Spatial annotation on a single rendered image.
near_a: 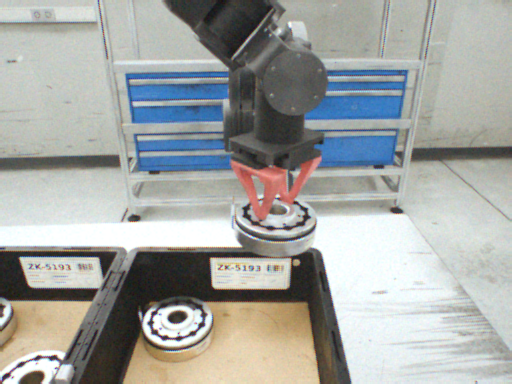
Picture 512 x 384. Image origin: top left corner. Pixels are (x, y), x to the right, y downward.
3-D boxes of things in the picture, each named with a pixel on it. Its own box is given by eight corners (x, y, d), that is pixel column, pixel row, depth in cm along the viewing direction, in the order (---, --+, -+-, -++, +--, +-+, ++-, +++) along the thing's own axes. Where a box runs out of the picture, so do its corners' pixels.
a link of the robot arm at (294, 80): (247, -38, 41) (193, 31, 43) (252, -45, 31) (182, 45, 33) (329, 46, 45) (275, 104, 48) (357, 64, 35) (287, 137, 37)
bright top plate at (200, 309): (153, 297, 65) (152, 294, 65) (216, 299, 65) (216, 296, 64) (133, 347, 56) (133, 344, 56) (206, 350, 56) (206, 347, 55)
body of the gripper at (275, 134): (325, 148, 50) (332, 86, 46) (269, 171, 43) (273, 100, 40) (283, 135, 54) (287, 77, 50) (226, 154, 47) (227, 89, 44)
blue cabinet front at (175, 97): (139, 170, 241) (125, 73, 215) (261, 167, 245) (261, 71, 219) (138, 172, 239) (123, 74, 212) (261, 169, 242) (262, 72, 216)
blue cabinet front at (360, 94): (274, 167, 245) (276, 70, 219) (392, 164, 249) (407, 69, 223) (275, 168, 243) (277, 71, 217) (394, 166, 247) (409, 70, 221)
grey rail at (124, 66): (110, 69, 220) (109, 60, 218) (419, 66, 229) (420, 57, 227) (106, 73, 211) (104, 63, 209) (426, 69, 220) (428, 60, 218)
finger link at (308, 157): (317, 208, 53) (325, 139, 49) (282, 228, 49) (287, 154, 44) (277, 191, 57) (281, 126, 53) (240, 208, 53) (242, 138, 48)
